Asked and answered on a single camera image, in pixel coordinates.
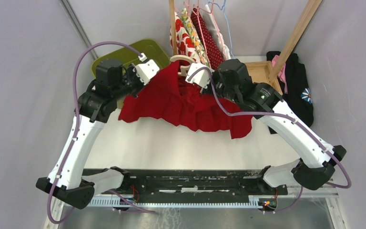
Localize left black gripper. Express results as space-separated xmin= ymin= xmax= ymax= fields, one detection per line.
xmin=112 ymin=62 xmax=148 ymax=101

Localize red skirt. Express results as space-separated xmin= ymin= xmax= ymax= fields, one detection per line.
xmin=118 ymin=62 xmax=253 ymax=139

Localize cream plastic hanger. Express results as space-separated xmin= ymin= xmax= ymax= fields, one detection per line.
xmin=170 ymin=54 xmax=196 ymax=77

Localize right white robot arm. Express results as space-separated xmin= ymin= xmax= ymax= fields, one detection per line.
xmin=191 ymin=59 xmax=352 ymax=195

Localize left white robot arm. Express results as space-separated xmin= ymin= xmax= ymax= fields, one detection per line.
xmin=36 ymin=59 xmax=159 ymax=209

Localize dark red polka-dot garment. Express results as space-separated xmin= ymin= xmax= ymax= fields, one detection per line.
xmin=190 ymin=8 xmax=224 ymax=70

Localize wooden clothes rack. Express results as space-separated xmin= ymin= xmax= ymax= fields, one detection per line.
xmin=169 ymin=0 xmax=323 ymax=95

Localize green plastic basket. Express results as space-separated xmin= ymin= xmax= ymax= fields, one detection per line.
xmin=91 ymin=39 xmax=171 ymax=109

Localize red poppy print garment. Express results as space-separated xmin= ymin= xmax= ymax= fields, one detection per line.
xmin=174 ymin=12 xmax=200 ymax=62

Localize black garment with flower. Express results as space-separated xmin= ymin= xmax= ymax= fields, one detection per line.
xmin=277 ymin=53 xmax=314 ymax=127

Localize white garment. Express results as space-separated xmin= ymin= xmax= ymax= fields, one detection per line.
xmin=203 ymin=4 xmax=232 ymax=60

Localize yellow floral print garment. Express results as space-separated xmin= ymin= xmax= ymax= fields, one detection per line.
xmin=181 ymin=8 xmax=210 ymax=67

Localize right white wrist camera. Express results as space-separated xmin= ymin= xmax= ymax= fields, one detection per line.
xmin=185 ymin=63 xmax=214 ymax=89

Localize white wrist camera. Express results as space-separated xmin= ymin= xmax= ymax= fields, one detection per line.
xmin=135 ymin=59 xmax=160 ymax=85
xmin=185 ymin=63 xmax=214 ymax=89

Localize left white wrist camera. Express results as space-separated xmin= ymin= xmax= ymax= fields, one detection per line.
xmin=135 ymin=59 xmax=160 ymax=85

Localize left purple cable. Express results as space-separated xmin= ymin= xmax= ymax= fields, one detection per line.
xmin=46 ymin=41 xmax=148 ymax=224

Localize purple cable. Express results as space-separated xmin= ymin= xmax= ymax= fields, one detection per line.
xmin=187 ymin=66 xmax=352 ymax=213
xmin=46 ymin=41 xmax=148 ymax=224

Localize blue wire hanger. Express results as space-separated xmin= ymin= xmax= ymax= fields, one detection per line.
xmin=211 ymin=0 xmax=235 ymax=57

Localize pink wire hanger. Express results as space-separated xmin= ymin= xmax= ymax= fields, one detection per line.
xmin=170 ymin=0 xmax=233 ymax=68

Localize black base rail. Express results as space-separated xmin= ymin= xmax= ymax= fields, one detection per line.
xmin=81 ymin=166 xmax=288 ymax=205

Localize white slotted cable duct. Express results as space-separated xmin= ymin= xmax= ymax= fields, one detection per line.
xmin=87 ymin=195 xmax=276 ymax=209

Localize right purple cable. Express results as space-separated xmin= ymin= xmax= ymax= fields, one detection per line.
xmin=187 ymin=66 xmax=352 ymax=213

